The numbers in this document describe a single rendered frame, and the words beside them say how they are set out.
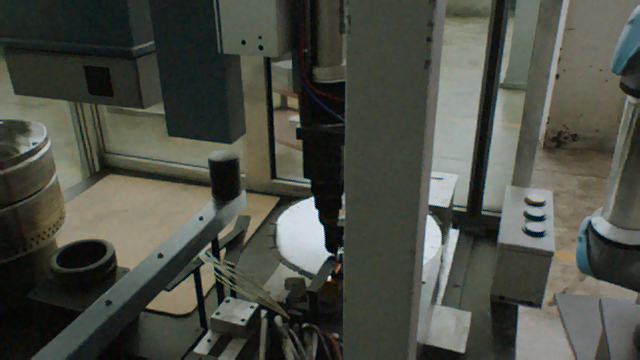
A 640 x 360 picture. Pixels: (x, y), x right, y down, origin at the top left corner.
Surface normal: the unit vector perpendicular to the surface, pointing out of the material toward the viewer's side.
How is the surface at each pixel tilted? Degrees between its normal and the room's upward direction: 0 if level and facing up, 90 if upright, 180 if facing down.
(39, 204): 90
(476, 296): 0
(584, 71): 92
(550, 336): 0
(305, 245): 0
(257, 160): 90
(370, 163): 90
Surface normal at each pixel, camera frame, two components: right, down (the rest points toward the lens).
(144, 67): 0.94, 0.14
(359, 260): -0.35, 0.42
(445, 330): -0.01, -0.90
